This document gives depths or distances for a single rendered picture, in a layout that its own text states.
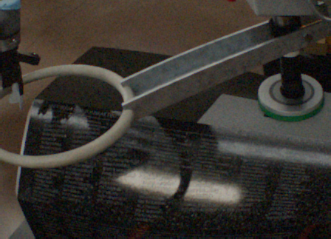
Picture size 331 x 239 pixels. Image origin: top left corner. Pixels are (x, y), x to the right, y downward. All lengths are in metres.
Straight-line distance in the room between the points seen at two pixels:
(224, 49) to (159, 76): 0.17
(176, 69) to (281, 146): 0.34
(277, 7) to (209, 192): 0.51
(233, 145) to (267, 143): 0.09
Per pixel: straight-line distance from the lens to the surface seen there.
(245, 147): 1.65
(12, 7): 1.73
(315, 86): 1.77
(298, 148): 1.60
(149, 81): 1.72
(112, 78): 1.78
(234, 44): 1.70
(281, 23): 1.62
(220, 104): 1.76
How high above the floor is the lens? 1.72
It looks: 31 degrees down
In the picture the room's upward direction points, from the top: 10 degrees counter-clockwise
